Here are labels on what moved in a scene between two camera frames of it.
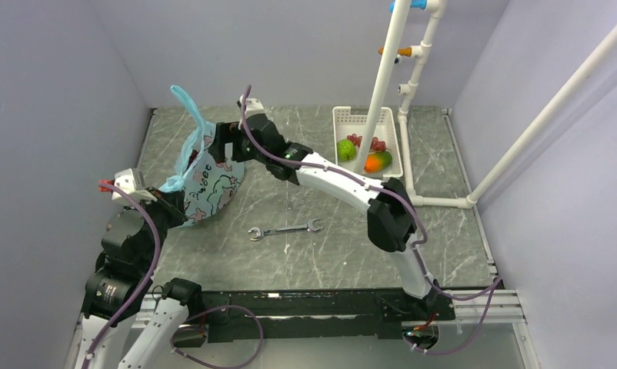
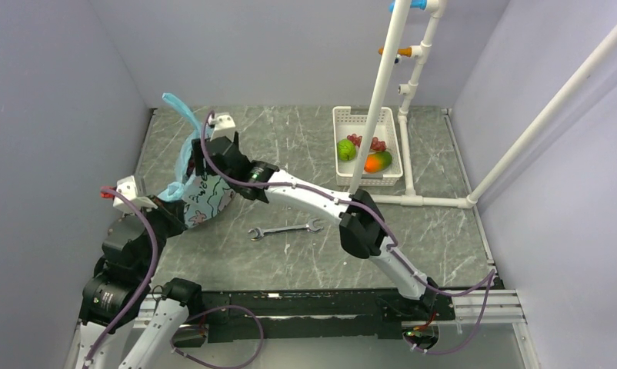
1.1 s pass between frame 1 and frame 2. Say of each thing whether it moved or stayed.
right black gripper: moved
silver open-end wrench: stayed
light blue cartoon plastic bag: moved
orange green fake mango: stayed
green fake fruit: stayed
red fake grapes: stayed
